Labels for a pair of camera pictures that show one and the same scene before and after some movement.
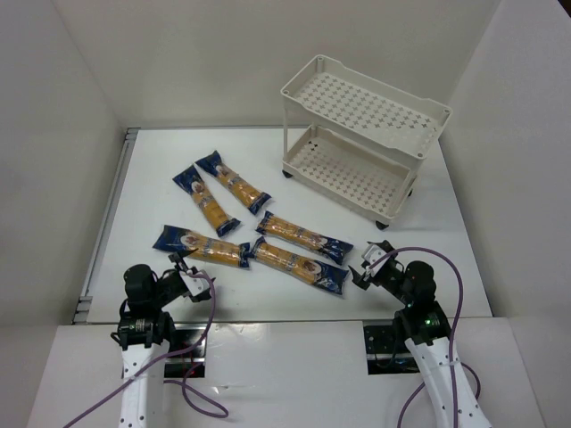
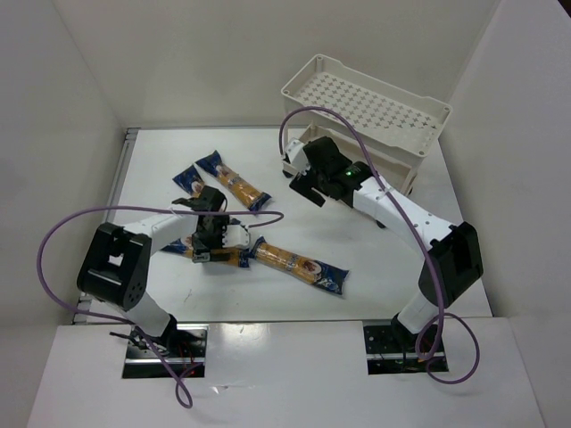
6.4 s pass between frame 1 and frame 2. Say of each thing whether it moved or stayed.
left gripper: moved
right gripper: moved
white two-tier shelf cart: stayed
